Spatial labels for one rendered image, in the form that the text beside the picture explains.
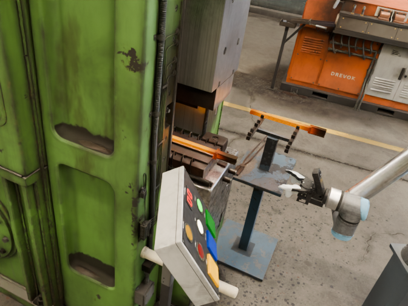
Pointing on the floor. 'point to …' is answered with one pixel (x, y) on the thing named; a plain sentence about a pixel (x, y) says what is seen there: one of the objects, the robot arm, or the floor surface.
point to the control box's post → (167, 282)
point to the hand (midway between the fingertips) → (282, 176)
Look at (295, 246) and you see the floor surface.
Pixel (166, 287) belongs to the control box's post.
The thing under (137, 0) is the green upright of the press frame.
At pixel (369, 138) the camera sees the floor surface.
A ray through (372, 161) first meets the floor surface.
